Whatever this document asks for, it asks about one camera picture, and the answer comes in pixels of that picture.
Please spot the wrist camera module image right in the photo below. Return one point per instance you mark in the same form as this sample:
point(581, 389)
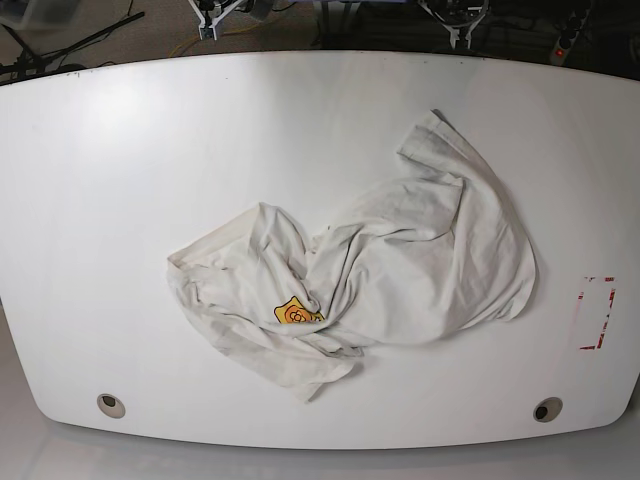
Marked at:
point(460, 36)

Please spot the wrist camera module image left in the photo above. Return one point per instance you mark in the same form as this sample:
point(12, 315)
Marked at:
point(208, 32)

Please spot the table grommet hole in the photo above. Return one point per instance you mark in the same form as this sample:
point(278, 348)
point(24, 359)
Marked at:
point(111, 406)
point(548, 410)

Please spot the left table grommet hole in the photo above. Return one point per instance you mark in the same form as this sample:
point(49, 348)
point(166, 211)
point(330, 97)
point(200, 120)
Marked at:
point(111, 406)

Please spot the white T-shirt with yellow print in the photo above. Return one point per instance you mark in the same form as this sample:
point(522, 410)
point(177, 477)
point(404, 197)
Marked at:
point(412, 261)

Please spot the red tape rectangle marking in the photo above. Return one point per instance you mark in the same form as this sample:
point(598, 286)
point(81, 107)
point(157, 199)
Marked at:
point(593, 312)

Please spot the black power strip red switch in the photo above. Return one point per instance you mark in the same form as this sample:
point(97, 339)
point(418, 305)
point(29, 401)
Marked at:
point(569, 32)

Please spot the right table grommet hole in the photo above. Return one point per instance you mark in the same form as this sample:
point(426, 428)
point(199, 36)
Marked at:
point(548, 410)

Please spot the wrist camera module image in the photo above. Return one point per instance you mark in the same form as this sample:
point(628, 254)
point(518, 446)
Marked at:
point(208, 32)
point(460, 36)

